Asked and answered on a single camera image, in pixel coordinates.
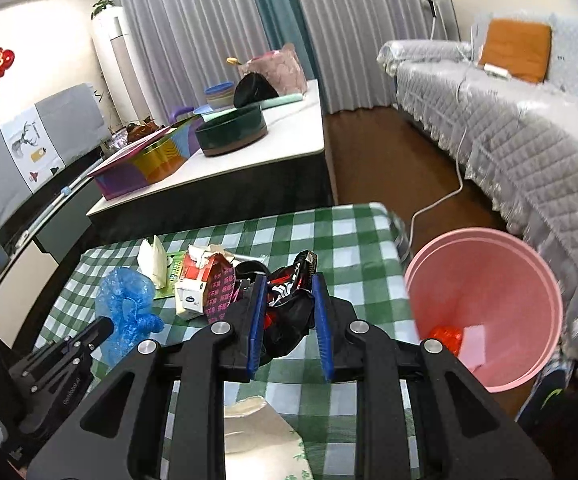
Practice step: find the grey curtain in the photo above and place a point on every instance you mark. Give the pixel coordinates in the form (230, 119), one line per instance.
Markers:
(189, 35)
(369, 35)

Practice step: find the green checked tablecloth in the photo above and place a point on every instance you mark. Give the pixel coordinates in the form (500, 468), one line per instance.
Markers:
(349, 240)

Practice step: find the black hat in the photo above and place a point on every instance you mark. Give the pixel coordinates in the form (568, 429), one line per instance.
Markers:
(254, 90)

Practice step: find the white crumpled tissue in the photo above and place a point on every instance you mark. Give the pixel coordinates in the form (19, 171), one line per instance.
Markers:
(151, 260)

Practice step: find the pink plastic bin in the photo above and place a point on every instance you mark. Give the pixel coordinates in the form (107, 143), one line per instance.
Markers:
(469, 280)

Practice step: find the colourful tin box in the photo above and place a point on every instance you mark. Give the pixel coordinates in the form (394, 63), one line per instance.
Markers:
(144, 165)

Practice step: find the orange cushion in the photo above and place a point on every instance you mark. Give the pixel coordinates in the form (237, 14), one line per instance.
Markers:
(516, 50)

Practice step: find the television with grey cover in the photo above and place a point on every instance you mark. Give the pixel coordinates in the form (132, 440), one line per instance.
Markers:
(64, 120)

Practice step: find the plastic-wrapped tissue pack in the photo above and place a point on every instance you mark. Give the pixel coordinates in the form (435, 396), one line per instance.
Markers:
(261, 435)

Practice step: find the black cloth with green mark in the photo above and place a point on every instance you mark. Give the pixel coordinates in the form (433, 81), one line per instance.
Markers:
(569, 420)

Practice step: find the stack of pastel bowls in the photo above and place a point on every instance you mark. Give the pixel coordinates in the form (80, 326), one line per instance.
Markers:
(219, 96)

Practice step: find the yellow round object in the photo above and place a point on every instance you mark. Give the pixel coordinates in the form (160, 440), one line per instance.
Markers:
(233, 61)

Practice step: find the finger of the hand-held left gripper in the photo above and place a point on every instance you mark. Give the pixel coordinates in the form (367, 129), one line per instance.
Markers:
(76, 347)

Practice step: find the blue plastic shoe cover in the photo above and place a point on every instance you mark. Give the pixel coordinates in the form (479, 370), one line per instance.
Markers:
(124, 300)

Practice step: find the sofa with grey quilted cover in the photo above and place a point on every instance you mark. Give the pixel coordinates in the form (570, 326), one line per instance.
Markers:
(519, 135)

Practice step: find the green trailing plant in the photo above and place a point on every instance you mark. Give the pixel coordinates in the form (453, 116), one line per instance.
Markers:
(104, 8)

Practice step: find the white power adapter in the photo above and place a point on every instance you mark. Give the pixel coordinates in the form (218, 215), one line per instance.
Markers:
(496, 70)

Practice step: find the green panda print packet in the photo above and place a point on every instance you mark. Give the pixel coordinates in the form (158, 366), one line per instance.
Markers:
(171, 269)

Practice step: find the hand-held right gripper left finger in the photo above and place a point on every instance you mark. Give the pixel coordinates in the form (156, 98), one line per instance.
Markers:
(255, 330)

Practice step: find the teal curtain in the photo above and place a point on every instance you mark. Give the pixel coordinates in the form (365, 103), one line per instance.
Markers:
(279, 10)

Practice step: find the mint green tray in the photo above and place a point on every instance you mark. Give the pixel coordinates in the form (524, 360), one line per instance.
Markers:
(281, 101)

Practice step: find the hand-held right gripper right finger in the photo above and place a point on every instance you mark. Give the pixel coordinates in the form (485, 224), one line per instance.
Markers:
(323, 330)

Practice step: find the black red snack wrapper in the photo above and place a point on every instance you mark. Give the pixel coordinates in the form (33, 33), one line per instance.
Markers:
(289, 317)

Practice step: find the white coffee table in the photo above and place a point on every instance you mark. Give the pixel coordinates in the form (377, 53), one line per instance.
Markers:
(279, 140)

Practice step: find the television cabinet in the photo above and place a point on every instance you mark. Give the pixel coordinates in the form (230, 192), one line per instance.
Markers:
(59, 230)

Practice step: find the white paper sheet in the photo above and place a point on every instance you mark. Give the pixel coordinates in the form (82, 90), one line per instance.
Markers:
(476, 345)

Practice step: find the brown teapot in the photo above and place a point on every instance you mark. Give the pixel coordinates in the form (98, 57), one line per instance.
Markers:
(141, 131)

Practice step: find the purple patterned wrapper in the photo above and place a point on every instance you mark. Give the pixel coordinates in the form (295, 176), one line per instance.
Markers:
(224, 292)

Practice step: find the dark green round container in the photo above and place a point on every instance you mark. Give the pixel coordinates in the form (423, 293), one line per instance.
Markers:
(229, 132)

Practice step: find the red white milk carton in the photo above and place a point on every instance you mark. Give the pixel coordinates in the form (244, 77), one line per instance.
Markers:
(194, 285)

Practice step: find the red crumpled wrapper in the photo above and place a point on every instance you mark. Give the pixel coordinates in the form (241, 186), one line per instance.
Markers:
(444, 337)

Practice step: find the white standing air conditioner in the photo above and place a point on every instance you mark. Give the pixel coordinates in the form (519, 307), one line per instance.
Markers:
(119, 70)

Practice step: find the white rod blue tip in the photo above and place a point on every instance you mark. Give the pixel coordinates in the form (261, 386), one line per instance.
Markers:
(44, 212)

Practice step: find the pink fabric basket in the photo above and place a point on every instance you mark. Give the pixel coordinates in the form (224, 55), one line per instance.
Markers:
(284, 70)

